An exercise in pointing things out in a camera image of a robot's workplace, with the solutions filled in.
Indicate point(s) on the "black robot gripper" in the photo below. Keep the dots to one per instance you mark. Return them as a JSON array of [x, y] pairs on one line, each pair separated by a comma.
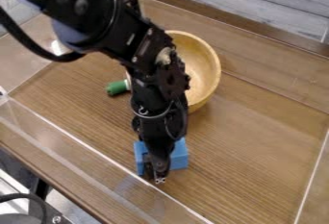
[[161, 125]]

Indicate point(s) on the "blue foam block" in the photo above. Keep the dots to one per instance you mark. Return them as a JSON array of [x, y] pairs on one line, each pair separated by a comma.
[[179, 156]]

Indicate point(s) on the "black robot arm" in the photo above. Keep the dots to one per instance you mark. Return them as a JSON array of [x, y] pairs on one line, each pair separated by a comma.
[[111, 27]]

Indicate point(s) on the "light wooden bowl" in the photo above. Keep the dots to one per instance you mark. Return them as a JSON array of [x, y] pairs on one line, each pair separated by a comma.
[[189, 67]]

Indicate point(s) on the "small green cylinder toy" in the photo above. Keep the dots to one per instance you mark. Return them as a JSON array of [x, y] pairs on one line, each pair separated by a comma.
[[118, 87]]

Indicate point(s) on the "black metal base plate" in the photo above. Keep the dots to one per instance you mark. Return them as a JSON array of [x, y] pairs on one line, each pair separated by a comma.
[[52, 214]]

